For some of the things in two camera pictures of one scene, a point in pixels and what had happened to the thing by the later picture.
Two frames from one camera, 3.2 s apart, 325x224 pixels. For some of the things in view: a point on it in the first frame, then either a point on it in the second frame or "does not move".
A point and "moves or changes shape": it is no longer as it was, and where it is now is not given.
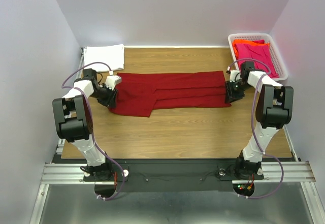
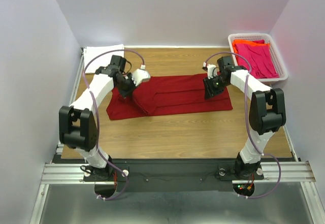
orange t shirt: (245, 42) does not move
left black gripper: (109, 101) -> (127, 93)
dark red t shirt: (140, 94) moves or changes shape
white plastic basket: (281, 67) does not move
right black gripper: (230, 96) -> (209, 91)
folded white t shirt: (113, 55) does not move
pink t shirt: (261, 53) does not move
